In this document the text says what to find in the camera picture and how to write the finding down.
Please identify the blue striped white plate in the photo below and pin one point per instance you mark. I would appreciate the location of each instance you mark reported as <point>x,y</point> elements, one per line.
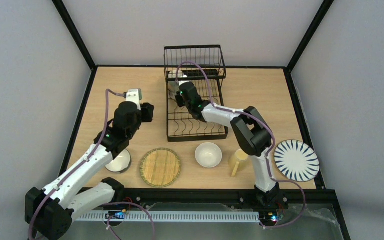
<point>296,160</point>

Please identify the white ceramic bowl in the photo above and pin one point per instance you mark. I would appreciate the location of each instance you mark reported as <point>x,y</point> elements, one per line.
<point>208,155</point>

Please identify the black wire dish rack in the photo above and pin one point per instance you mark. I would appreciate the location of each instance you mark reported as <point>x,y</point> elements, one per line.
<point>194,77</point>

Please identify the white bowl dark rim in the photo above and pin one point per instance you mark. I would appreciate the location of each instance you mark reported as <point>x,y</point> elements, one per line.
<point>121,163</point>

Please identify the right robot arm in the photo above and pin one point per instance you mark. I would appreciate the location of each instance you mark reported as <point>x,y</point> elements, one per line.
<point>252,133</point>

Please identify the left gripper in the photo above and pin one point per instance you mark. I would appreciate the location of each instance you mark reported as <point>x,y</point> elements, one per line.
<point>148,112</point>

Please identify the yellow mug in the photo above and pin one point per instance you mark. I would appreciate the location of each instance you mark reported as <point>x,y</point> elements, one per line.
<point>237,162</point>

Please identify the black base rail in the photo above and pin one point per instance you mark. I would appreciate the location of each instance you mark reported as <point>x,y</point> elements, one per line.
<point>238,198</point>

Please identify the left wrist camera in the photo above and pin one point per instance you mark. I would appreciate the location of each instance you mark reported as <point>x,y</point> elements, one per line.
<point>134,95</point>

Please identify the white slotted cable duct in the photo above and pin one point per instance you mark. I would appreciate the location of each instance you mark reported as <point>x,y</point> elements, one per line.
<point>177,216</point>

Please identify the round bamboo tray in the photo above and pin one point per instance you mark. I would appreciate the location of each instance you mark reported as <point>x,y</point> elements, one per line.
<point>160,167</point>

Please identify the circuit board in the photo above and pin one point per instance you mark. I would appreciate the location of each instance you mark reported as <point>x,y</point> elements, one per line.
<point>115,215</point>
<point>271,217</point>

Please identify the clear glass cup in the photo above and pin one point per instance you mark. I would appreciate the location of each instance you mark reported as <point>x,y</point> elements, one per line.
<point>173,88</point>

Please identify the right circuit board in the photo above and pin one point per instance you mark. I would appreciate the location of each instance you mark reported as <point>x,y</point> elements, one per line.
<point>271,217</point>

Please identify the left circuit board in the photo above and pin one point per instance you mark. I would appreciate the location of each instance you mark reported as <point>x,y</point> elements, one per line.
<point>115,215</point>

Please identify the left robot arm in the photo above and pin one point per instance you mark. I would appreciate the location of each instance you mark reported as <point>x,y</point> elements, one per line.
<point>52,209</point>

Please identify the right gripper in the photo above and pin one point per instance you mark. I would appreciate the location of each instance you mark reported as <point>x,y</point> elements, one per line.
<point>179,90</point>

